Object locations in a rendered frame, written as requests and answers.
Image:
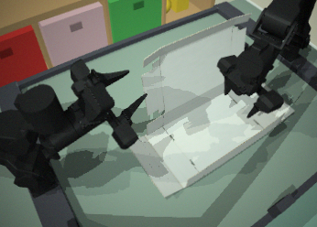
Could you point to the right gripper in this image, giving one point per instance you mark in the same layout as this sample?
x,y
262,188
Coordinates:
x,y
267,102

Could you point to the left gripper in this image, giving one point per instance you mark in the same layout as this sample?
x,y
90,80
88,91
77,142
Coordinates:
x,y
123,133

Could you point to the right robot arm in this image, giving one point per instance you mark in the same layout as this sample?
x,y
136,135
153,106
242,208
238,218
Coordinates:
x,y
280,19

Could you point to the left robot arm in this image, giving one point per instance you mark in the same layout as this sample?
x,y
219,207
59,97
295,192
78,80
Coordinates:
x,y
40,108

